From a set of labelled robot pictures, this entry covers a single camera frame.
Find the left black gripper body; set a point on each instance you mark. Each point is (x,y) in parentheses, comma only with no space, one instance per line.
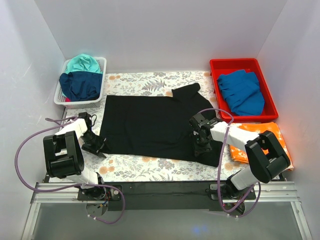
(94,145)

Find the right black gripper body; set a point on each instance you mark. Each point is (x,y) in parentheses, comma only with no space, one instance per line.
(201,146)

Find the black t shirt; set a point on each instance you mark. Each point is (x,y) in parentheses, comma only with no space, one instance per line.
(157,126)

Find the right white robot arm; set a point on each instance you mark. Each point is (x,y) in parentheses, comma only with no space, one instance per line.
(266,157)

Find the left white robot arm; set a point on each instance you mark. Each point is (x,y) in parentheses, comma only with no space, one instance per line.
(64,158)

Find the orange white t shirt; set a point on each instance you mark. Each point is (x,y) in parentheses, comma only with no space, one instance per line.
(240,156)

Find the white plastic basket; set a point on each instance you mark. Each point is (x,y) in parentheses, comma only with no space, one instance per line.
(60,99)

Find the navy blue t shirt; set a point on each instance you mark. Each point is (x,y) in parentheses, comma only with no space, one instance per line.
(80,86)

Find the teal t shirt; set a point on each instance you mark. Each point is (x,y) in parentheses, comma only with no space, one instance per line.
(83,63)

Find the aluminium mounting rail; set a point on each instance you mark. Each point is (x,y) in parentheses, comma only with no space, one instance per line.
(61,212)

